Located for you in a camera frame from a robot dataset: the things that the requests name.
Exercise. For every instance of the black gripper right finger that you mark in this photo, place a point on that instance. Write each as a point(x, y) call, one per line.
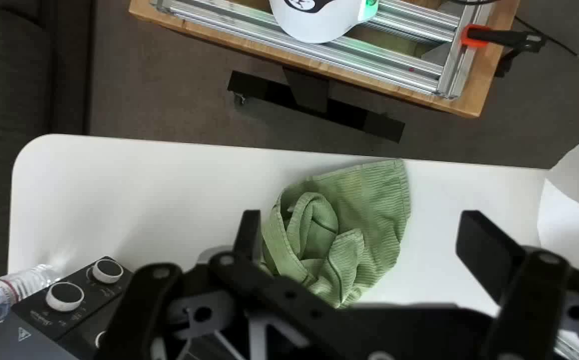
point(485, 250)

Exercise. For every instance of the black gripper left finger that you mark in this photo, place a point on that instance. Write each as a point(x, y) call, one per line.
point(245, 236)

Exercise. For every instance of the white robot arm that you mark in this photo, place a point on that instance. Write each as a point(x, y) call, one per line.
point(315, 22)

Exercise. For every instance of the silver black oven knob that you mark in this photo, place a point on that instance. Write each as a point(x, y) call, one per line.
point(64, 297)
point(108, 271)

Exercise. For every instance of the black silver toaster oven body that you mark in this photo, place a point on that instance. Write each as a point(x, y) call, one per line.
point(10, 340)

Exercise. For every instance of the green cloth towel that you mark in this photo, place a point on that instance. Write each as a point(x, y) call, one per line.
point(361, 212)

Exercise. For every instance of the orange black clamp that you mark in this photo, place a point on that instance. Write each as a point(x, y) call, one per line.
point(501, 37)

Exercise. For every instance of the dark grey couch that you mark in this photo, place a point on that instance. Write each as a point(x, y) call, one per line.
point(16, 133)

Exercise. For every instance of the wooden frame with metal rails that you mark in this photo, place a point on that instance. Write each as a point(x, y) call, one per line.
point(481, 86)

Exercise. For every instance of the aluminium extrusion frame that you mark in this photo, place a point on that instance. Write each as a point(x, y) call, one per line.
point(395, 66)

